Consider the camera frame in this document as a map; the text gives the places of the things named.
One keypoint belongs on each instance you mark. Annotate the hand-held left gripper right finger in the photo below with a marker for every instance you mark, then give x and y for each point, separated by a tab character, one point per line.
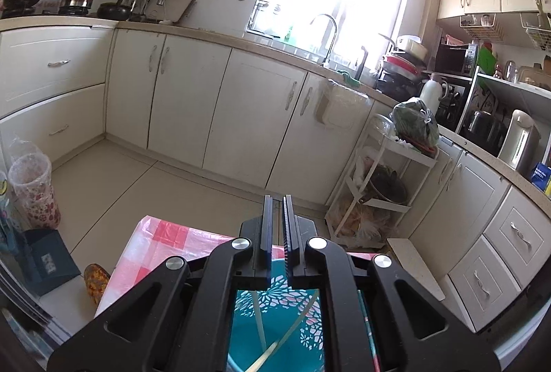
289	251

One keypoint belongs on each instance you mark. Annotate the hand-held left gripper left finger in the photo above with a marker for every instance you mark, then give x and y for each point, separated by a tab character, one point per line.
267	245

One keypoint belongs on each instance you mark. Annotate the teal floral cutout plastic basket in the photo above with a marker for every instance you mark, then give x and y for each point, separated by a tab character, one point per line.
245	337

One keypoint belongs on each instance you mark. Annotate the wooden chopstick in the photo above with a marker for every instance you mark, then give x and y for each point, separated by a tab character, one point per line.
292	327
259	324

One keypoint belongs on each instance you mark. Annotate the plastic bags of food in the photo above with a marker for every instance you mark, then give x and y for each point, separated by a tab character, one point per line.
361	221

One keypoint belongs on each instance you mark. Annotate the red checked plastic tablecloth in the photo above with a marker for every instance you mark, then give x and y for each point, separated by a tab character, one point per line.
172	238

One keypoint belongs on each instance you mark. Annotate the metal bowl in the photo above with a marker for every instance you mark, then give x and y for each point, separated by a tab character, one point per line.
383	182

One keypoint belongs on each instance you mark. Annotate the cream long door cabinet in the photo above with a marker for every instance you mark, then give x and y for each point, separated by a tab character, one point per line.
241	105

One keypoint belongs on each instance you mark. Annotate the white tiered rack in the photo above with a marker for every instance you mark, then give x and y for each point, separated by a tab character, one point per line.
413	159

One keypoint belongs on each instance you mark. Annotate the white hanging door bin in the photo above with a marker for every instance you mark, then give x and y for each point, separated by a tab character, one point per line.
342	105

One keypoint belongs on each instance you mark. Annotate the orange patterned slipper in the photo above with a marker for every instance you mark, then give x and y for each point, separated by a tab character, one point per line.
95	281

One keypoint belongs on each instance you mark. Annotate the bag of green vegetables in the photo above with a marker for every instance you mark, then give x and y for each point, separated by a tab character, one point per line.
415	120

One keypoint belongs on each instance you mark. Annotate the green cloth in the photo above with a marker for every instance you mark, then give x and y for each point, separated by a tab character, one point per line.
348	78

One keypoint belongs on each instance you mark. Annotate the cream cabinet with small drawers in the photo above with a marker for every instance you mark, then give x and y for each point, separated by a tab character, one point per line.
495	225

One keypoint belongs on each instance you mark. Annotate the white thermos jug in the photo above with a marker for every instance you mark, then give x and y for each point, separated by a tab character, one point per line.
430	93

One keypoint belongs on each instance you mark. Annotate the stack of pots and basins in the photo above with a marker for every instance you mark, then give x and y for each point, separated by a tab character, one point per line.
400	66

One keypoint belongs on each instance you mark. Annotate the dark blue box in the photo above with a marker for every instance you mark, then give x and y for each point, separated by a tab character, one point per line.
47	264

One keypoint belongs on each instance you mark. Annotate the chrome sink faucet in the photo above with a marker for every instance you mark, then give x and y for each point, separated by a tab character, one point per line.
333	32

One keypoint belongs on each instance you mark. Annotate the stainless steel pot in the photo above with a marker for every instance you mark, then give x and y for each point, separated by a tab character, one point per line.
482	128

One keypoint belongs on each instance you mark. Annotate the waste bin with plastic bag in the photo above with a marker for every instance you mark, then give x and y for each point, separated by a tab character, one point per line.
32	191

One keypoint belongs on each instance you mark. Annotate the black microwave oven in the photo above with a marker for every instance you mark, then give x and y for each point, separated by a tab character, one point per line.
454	58

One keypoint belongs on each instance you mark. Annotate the white electric water boiler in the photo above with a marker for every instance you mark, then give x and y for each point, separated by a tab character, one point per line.
518	141

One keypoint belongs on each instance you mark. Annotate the grey cutting board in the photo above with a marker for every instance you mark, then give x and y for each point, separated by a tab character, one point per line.
172	6

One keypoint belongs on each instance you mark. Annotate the blue carton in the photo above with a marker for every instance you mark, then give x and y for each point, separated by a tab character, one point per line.
540	177

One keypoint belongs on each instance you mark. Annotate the cream two-drawer cabinet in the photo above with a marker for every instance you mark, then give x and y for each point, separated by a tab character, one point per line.
51	96

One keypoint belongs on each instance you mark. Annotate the white countertop shelf unit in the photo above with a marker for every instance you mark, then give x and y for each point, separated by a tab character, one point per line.
508	90

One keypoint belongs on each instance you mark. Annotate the green plastic board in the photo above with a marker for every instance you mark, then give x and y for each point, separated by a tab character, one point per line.
486	58

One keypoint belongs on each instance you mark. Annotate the black cooking pot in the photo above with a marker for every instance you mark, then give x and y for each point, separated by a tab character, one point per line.
114	10

